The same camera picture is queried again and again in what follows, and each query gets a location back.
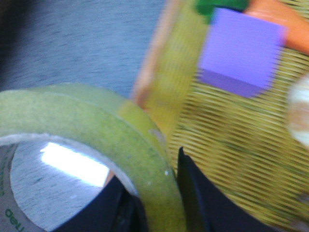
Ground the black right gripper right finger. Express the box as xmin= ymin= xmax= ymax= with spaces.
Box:
xmin=178 ymin=147 xmax=276 ymax=232

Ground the orange toy carrot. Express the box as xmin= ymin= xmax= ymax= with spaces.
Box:
xmin=244 ymin=0 xmax=309 ymax=55

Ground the cream bread roll toy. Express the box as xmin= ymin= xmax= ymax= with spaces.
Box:
xmin=287 ymin=73 xmax=309 ymax=149

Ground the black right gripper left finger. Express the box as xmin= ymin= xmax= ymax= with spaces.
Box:
xmin=56 ymin=176 xmax=148 ymax=232

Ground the yellow packing tape roll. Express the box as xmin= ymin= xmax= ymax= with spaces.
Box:
xmin=0 ymin=83 xmax=187 ymax=232

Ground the purple foam block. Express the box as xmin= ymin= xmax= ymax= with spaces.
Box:
xmin=197 ymin=8 xmax=286 ymax=98

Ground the yellow wicker basket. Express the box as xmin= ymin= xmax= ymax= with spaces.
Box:
xmin=133 ymin=0 xmax=309 ymax=232

